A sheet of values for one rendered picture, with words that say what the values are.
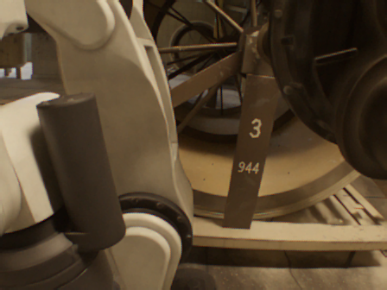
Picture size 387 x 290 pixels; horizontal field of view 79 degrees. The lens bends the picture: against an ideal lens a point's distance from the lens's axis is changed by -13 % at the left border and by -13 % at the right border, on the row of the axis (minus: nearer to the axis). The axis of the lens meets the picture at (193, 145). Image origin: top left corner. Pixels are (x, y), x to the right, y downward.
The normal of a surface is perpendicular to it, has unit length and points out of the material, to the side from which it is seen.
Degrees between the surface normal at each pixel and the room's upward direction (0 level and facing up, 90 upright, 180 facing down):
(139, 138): 90
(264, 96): 90
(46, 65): 90
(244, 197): 90
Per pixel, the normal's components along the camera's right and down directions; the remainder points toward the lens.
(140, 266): 0.00, 0.34
